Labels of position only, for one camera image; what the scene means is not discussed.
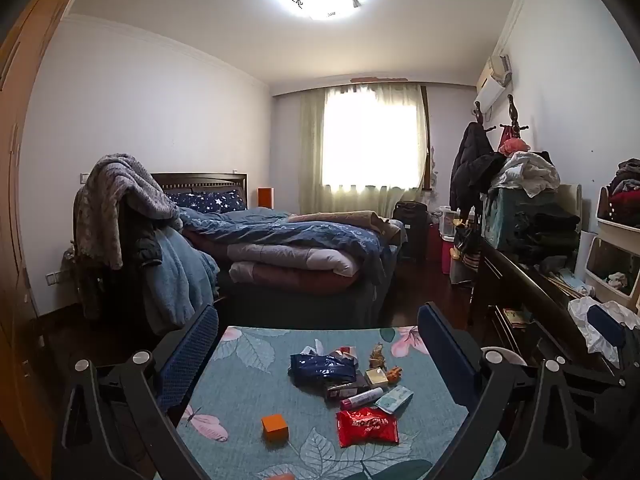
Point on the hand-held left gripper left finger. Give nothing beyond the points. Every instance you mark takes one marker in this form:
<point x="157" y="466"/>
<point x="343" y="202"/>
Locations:
<point x="187" y="355"/>

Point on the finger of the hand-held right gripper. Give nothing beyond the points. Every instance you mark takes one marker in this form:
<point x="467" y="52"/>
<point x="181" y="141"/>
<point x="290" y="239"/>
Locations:
<point x="606" y="325"/>

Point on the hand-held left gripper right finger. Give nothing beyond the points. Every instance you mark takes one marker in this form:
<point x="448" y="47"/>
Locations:
<point x="442" y="345"/>

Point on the orange bear toy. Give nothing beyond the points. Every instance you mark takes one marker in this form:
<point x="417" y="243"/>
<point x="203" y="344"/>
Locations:
<point x="394" y="374"/>

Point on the teal tissue packet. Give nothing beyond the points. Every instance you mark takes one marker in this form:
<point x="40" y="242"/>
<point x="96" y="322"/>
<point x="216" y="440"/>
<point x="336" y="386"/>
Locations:
<point x="395" y="399"/>

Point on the small cream box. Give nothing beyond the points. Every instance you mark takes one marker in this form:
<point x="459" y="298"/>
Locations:
<point x="376" y="376"/>

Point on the pink-capped white tube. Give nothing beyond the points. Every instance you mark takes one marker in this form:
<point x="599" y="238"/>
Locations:
<point x="362" y="397"/>

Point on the pink white wrapper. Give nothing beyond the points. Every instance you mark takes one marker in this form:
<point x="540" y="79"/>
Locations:
<point x="345" y="353"/>

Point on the dark brown box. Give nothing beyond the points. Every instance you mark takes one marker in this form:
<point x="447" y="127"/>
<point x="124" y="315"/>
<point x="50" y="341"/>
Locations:
<point x="345" y="390"/>

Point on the red snack packet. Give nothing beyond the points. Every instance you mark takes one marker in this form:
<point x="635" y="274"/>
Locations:
<point x="367" y="427"/>

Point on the small orange box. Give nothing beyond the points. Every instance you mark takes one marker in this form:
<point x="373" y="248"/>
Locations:
<point x="275" y="427"/>

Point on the blue plastic bag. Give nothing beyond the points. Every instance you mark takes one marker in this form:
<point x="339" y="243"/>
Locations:
<point x="320" y="367"/>

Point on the white cloth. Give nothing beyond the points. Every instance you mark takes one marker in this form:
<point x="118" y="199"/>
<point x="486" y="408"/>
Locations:
<point x="617" y="280"/>

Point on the white perforated storage bin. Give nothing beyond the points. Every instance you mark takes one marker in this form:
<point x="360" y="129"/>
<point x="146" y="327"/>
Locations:
<point x="597" y="265"/>

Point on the light blue fleece robe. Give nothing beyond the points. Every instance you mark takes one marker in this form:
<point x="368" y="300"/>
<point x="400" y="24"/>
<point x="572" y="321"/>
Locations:
<point x="175" y="280"/>

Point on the colourful book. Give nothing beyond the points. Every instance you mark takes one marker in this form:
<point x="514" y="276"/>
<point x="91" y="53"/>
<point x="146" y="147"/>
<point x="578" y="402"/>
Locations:
<point x="515" y="317"/>

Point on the dark wooden desk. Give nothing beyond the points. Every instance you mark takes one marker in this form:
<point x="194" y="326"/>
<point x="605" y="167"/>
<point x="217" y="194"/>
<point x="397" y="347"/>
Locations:
<point x="505" y="275"/>

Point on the red plastic bin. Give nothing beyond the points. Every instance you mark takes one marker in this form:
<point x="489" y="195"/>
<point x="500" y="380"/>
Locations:
<point x="437" y="250"/>

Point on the white storage bin with clothes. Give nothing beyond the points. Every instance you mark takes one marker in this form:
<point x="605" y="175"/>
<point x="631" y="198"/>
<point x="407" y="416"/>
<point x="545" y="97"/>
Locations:
<point x="620" y="230"/>

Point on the dark folded clothes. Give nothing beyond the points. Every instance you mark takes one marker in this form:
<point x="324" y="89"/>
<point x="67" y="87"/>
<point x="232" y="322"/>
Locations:
<point x="547" y="232"/>

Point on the black suitcase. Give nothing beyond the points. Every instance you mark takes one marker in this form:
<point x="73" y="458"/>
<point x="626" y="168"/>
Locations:
<point x="411" y="230"/>

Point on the bed with grey sheet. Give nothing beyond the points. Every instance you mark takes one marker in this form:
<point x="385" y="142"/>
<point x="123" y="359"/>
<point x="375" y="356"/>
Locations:
<point x="300" y="307"/>

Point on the white plastic box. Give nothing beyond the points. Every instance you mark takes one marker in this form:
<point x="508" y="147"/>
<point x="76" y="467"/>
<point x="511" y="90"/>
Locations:
<point x="449" y="222"/>

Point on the pile of red dark clothes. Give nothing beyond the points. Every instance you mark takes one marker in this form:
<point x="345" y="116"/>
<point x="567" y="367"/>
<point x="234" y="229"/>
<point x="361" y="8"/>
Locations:
<point x="625" y="195"/>

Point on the folded pink grey quilt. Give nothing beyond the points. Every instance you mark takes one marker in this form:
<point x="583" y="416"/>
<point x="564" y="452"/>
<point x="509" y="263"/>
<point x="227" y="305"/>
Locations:
<point x="285" y="265"/>

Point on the teal bag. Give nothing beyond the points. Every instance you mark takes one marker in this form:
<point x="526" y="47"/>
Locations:
<point x="500" y="220"/>

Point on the navy star-print pillow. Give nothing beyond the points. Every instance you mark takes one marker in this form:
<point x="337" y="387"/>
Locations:
<point x="205" y="201"/>

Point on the brown blanket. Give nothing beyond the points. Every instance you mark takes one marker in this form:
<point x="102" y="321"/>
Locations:
<point x="340" y="220"/>

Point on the white clothes pile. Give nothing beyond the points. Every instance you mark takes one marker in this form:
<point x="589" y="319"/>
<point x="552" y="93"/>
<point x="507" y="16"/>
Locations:
<point x="530" y="172"/>

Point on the dark wooden headboard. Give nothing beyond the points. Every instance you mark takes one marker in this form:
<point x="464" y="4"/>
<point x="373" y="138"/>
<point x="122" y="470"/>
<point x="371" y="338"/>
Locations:
<point x="200" y="180"/>

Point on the orange wooden nightstand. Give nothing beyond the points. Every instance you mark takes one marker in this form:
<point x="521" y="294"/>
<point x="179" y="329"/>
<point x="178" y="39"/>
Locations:
<point x="266" y="198"/>

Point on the grey knitted blanket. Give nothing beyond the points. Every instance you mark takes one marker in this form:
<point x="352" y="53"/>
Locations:
<point x="115" y="190"/>

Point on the black coat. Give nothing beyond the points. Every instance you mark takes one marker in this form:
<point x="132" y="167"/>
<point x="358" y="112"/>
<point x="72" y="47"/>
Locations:
<point x="470" y="160"/>

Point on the pink cloth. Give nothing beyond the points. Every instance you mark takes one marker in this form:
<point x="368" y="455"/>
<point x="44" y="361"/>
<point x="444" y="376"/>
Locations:
<point x="514" y="146"/>

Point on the wooden coat rack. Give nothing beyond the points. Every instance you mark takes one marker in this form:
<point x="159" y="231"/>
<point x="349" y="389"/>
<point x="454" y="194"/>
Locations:
<point x="511" y="115"/>

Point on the pale green curtain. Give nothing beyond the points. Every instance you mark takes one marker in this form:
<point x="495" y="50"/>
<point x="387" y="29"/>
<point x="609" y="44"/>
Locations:
<point x="312" y="150"/>

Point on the white air conditioner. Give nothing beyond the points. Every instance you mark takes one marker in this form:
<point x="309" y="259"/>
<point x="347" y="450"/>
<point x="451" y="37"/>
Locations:
<point x="492" y="85"/>

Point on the wooden wardrobe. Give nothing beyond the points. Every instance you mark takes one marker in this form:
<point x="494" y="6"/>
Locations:
<point x="20" y="110"/>

